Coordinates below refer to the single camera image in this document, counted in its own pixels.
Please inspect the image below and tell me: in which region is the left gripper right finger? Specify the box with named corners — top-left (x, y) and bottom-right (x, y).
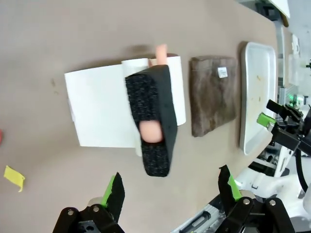
top-left (218, 165), bottom-right (296, 233)

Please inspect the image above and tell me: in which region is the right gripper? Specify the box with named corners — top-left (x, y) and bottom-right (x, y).
top-left (257, 99), bottom-right (311, 157)

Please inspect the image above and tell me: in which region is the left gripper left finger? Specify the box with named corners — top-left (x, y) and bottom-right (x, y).
top-left (52, 172), bottom-right (126, 233)

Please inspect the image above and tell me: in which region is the brown towel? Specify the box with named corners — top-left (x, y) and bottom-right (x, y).
top-left (189, 55), bottom-right (238, 138)

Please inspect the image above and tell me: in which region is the pink lint roller black grip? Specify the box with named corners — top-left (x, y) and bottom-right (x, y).
top-left (121, 43), bottom-right (179, 178)

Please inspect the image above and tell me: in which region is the metal tray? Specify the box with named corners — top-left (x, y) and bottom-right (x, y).
top-left (239, 41), bottom-right (277, 156)

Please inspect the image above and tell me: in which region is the white folded stand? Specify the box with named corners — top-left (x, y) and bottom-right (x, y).
top-left (64, 55), bottom-right (187, 157)

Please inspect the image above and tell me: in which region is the yellow paper scrap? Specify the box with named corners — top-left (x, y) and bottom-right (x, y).
top-left (3, 165), bottom-right (26, 193)

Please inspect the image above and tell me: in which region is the black equipment block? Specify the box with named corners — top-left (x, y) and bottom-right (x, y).
top-left (259, 0), bottom-right (280, 21)

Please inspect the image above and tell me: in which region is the aluminium frame structure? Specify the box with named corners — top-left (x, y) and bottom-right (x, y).
top-left (276, 24), bottom-right (311, 107)

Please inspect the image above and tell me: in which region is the aluminium extrusion rail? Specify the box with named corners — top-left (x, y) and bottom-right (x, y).
top-left (173, 194), bottom-right (230, 233)

